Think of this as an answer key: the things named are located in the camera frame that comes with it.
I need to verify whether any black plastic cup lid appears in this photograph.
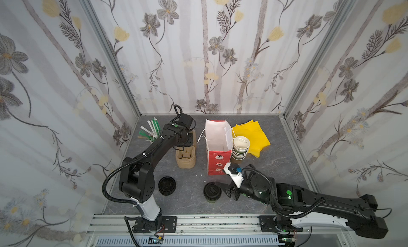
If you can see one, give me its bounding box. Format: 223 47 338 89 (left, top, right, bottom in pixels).
203 182 222 199

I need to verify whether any red white paper bag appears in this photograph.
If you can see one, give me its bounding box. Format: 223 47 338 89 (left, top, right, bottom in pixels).
197 119 233 176

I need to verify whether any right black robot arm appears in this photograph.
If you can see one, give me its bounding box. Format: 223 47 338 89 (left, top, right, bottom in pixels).
223 163 388 239

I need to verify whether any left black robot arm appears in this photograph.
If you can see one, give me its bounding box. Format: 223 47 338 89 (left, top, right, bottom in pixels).
102 104 196 221

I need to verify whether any brown pulp cup carrier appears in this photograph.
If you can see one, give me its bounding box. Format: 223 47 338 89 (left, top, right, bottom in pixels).
175 130 197 169

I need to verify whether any green and white straws bundle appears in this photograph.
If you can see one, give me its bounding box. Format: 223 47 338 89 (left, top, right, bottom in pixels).
138 117 162 143

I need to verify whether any stack of paper cups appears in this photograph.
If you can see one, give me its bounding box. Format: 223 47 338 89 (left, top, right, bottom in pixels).
232 136 250 161

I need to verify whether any stack of black lids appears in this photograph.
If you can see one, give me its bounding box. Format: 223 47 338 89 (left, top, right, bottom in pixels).
158 176 176 196

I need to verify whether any yellow paper napkins stack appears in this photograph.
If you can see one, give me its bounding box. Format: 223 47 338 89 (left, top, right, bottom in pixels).
233 120 271 158

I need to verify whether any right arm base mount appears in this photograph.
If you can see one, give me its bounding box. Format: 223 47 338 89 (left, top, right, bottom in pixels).
258 215 303 234

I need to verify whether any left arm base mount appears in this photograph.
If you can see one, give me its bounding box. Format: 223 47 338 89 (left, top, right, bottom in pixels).
131 216 177 234

